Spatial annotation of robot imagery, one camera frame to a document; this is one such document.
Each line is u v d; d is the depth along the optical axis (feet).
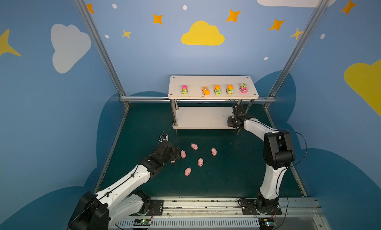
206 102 4.22
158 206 2.45
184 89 2.56
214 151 3.05
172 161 2.91
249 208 2.43
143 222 2.31
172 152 2.19
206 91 2.53
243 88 2.58
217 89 2.56
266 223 2.33
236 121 2.51
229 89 2.55
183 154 3.00
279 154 1.74
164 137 2.45
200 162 2.90
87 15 2.41
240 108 2.69
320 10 2.39
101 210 1.28
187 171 2.81
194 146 3.13
